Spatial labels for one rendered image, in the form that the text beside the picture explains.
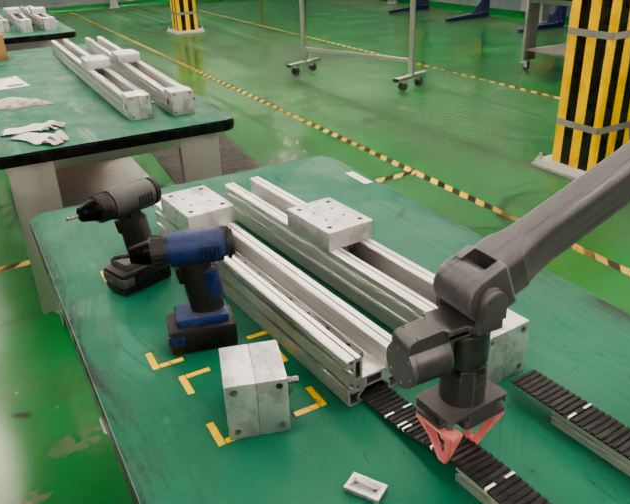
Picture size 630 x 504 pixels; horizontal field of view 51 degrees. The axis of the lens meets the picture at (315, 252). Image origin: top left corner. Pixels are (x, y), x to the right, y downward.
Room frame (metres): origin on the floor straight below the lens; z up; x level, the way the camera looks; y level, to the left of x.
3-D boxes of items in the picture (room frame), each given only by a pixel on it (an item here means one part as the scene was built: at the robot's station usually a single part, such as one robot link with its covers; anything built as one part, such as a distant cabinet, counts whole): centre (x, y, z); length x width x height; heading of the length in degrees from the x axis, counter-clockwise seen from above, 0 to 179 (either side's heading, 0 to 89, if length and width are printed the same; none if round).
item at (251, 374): (0.79, 0.09, 0.83); 0.11 x 0.10 x 0.10; 101
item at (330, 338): (1.16, 0.13, 0.82); 0.80 x 0.10 x 0.09; 32
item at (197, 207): (1.37, 0.26, 0.87); 0.16 x 0.11 x 0.07; 32
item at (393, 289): (1.26, -0.03, 0.82); 0.80 x 0.10 x 0.09; 32
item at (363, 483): (0.63, -0.05, 0.78); 0.05 x 0.03 x 0.01; 59
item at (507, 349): (0.89, -0.28, 0.83); 0.12 x 0.09 x 0.10; 122
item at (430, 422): (0.66, -0.17, 0.85); 0.07 x 0.07 x 0.09; 32
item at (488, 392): (0.67, -0.18, 0.92); 0.10 x 0.07 x 0.07; 122
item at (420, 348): (0.65, -0.15, 1.01); 0.12 x 0.09 x 0.12; 117
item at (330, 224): (1.26, -0.03, 0.87); 0.16 x 0.11 x 0.07; 32
